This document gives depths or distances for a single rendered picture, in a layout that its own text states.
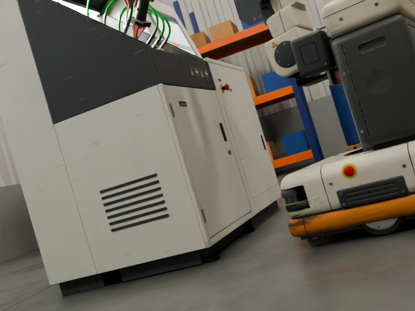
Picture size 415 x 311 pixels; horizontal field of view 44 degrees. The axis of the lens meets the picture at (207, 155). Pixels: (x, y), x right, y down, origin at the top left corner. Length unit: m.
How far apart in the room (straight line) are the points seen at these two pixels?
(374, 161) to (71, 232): 1.41
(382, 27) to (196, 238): 1.10
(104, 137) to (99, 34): 0.45
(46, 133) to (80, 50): 0.42
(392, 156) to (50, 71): 1.54
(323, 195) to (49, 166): 1.30
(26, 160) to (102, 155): 0.42
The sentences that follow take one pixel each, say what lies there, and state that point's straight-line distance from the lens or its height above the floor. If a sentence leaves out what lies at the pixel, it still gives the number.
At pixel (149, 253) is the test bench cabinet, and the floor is 0.11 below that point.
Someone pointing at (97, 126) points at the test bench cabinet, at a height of 0.71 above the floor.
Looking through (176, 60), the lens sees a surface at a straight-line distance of 2.45.
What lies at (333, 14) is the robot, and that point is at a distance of 1.84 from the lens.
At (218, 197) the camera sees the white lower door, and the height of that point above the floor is 0.25.
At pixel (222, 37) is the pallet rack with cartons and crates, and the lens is 8.01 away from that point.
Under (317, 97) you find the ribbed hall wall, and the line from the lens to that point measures 8.86.
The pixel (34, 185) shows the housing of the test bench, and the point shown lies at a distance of 2.57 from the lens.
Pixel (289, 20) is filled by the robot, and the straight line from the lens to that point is 2.07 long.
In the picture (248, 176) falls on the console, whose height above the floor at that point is 0.28.
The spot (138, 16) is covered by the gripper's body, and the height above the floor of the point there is 1.20.
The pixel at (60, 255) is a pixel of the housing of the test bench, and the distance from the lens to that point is 2.55.
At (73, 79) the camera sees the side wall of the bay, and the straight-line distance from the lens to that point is 2.41.
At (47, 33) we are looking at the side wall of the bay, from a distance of 2.51.
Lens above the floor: 0.38
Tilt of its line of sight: 2 degrees up
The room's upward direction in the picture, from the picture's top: 17 degrees counter-clockwise
